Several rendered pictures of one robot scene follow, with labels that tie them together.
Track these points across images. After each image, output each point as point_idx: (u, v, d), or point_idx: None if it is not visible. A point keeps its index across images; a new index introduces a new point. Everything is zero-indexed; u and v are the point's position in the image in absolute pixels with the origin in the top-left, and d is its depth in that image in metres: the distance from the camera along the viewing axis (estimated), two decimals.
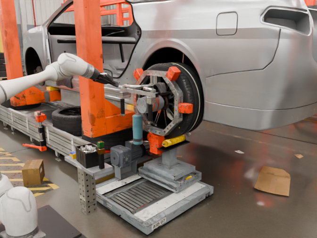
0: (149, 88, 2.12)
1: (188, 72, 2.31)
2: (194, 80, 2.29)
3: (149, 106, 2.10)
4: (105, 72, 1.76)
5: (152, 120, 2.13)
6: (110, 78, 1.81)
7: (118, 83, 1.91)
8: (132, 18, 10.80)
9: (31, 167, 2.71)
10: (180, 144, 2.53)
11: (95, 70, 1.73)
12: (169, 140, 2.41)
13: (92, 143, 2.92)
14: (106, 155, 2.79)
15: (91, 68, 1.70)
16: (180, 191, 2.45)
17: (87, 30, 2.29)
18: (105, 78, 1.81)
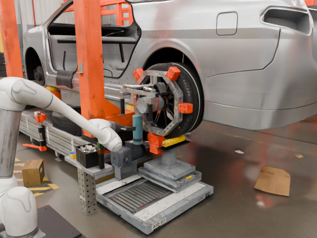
0: (149, 88, 2.12)
1: (188, 72, 2.31)
2: (194, 80, 2.29)
3: (149, 106, 2.10)
4: None
5: (152, 120, 2.13)
6: None
7: (133, 129, 2.19)
8: (132, 18, 10.80)
9: (31, 167, 2.71)
10: (180, 144, 2.53)
11: None
12: (169, 140, 2.41)
13: (92, 143, 2.92)
14: (106, 155, 2.79)
15: None
16: (180, 191, 2.45)
17: (87, 30, 2.29)
18: None
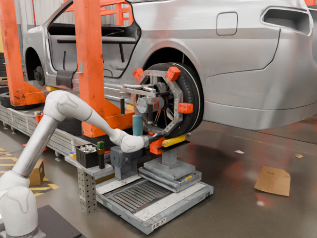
0: (149, 88, 2.12)
1: (188, 72, 2.31)
2: (194, 80, 2.29)
3: (149, 106, 2.10)
4: (155, 132, 2.10)
5: (152, 120, 2.13)
6: (161, 134, 2.14)
7: (167, 132, 2.24)
8: (132, 18, 10.80)
9: None
10: (180, 144, 2.53)
11: (149, 137, 2.07)
12: (169, 140, 2.41)
13: (92, 143, 2.92)
14: (106, 155, 2.79)
15: (145, 138, 2.04)
16: (180, 191, 2.45)
17: (87, 30, 2.29)
18: (157, 136, 2.15)
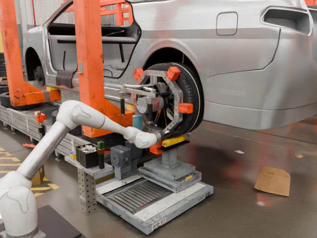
0: (149, 88, 2.12)
1: (188, 72, 2.31)
2: (194, 80, 2.29)
3: (149, 106, 2.10)
4: (167, 129, 2.19)
5: (152, 120, 2.13)
6: (172, 131, 2.23)
7: (177, 129, 2.33)
8: (132, 18, 10.80)
9: None
10: (180, 144, 2.53)
11: (161, 133, 2.16)
12: (169, 140, 2.41)
13: (92, 143, 2.92)
14: (106, 155, 2.79)
15: (158, 134, 2.13)
16: (180, 191, 2.45)
17: (87, 30, 2.29)
18: (169, 133, 2.24)
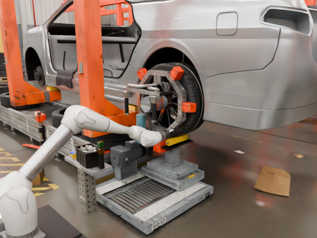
0: (153, 88, 2.15)
1: (191, 72, 2.34)
2: (197, 80, 2.32)
3: (154, 106, 2.13)
4: (172, 128, 2.22)
5: (155, 119, 2.16)
6: (176, 129, 2.27)
7: (181, 128, 2.37)
8: (132, 18, 10.80)
9: None
10: (183, 143, 2.56)
11: (166, 131, 2.20)
12: (172, 139, 2.44)
13: (92, 143, 2.92)
14: (106, 155, 2.79)
15: (162, 132, 2.17)
16: (183, 189, 2.48)
17: (87, 30, 2.29)
18: (173, 131, 2.27)
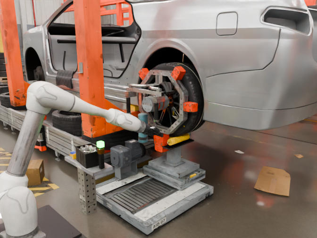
0: (155, 87, 2.16)
1: (193, 72, 2.36)
2: (198, 80, 2.33)
3: (155, 105, 2.14)
4: (154, 125, 2.01)
5: (157, 118, 2.17)
6: (158, 130, 2.06)
7: (162, 134, 2.16)
8: (132, 18, 10.80)
9: (31, 167, 2.71)
10: (185, 143, 2.57)
11: (146, 125, 1.98)
12: (173, 138, 2.46)
13: (92, 143, 2.92)
14: (106, 155, 2.79)
15: (144, 123, 1.95)
16: (185, 188, 2.49)
17: (87, 30, 2.29)
18: (154, 131, 2.06)
